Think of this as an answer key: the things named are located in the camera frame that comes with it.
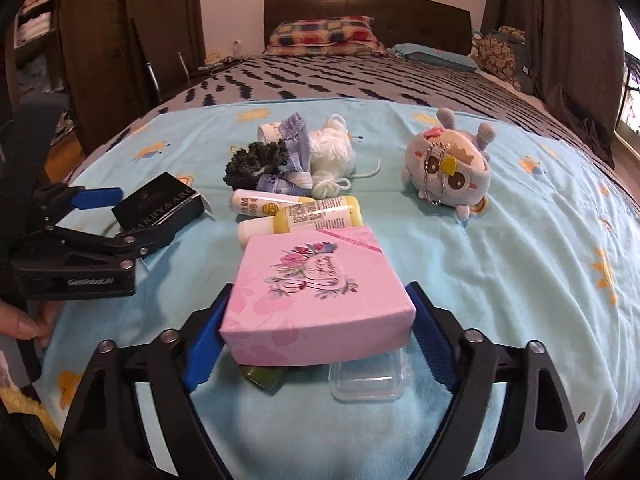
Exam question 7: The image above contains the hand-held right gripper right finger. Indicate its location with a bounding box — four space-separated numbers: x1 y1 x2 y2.
404 280 586 480

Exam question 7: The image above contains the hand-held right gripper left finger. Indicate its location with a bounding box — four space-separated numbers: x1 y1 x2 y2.
54 282 241 480

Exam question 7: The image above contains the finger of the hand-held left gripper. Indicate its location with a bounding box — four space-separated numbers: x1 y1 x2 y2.
12 212 178 302
30 184 124 233

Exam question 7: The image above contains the black cardboard box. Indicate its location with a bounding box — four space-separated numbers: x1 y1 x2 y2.
111 172 208 241

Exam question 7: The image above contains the pink floral box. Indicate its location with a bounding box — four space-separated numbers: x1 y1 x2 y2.
219 225 417 367

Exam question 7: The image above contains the purple yarn bundle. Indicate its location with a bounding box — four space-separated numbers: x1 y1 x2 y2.
255 112 316 197

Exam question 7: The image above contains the white yarn ball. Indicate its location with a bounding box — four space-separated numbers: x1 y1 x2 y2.
305 114 382 198

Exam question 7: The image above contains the person's left hand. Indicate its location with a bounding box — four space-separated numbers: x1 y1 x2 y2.
0 300 62 349

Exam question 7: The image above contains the green packet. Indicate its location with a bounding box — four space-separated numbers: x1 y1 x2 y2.
239 362 286 391

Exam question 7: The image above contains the clear plastic container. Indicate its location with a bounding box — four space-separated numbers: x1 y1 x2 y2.
329 347 418 403

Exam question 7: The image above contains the light blue printed sheet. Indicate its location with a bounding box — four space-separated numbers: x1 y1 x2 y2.
42 95 640 480

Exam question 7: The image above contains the dark metal chair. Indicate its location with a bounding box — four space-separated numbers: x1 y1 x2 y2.
130 17 191 106

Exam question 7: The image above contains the small white yellow tube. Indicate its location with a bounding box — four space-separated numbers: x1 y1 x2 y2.
230 189 316 217

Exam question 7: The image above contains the stack of folded clothes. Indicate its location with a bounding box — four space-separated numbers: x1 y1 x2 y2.
15 0 58 51

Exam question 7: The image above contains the dark green yarn bundle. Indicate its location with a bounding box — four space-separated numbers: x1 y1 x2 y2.
222 140 291 192

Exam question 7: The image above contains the dark wooden wardrobe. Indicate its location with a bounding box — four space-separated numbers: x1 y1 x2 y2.
0 0 206 156

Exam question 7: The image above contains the yellow lotion bottle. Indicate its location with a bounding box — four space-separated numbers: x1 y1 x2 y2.
237 196 362 250

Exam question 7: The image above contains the dark nightstand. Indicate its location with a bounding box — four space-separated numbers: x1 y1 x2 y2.
187 62 236 86

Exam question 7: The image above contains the grey owl plush toy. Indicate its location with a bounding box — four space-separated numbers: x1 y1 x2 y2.
402 107 498 222

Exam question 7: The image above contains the white tape roll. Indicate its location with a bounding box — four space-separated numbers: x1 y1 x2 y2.
257 122 286 146

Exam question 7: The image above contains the plaid pillow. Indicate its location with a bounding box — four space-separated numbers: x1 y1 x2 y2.
262 16 388 57

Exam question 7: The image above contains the grey black striped bedspread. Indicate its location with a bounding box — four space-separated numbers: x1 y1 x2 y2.
75 55 640 211

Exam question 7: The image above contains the blue pillow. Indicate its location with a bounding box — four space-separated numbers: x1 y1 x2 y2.
390 42 481 73

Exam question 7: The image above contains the brown patterned cushion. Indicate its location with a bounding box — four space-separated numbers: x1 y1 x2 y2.
470 26 533 93

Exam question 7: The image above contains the dark wooden headboard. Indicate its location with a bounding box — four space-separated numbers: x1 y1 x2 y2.
263 0 472 56

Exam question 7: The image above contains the brown curtain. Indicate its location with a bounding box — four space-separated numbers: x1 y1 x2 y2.
482 0 623 166

